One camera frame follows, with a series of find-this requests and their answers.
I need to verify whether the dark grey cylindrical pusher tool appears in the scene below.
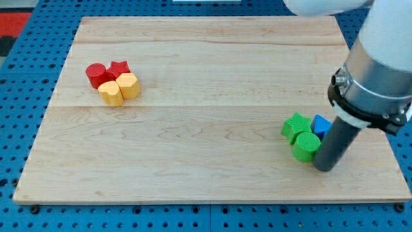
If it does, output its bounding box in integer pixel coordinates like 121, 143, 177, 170
312, 117, 361, 172

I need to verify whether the yellow hexagon block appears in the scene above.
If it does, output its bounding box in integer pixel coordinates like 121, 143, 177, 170
116, 73, 141, 99

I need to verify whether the wooden board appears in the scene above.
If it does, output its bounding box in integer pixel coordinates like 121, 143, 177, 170
13, 16, 411, 205

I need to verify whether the yellow heart block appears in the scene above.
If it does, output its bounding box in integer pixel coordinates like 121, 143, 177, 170
98, 81, 124, 106

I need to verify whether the green star block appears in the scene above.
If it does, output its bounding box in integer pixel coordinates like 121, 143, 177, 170
281, 112, 312, 144

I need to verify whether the red cylinder block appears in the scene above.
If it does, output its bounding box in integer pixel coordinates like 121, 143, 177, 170
86, 63, 108, 89

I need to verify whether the green cylinder block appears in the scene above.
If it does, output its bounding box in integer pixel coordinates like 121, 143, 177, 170
292, 132, 321, 162

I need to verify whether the red star block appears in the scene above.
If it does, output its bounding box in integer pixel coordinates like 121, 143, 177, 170
106, 61, 131, 81

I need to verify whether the blue triangle block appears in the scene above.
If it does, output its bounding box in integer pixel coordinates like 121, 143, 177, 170
310, 114, 332, 140

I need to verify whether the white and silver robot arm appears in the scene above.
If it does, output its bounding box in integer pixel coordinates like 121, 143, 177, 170
284, 0, 411, 135

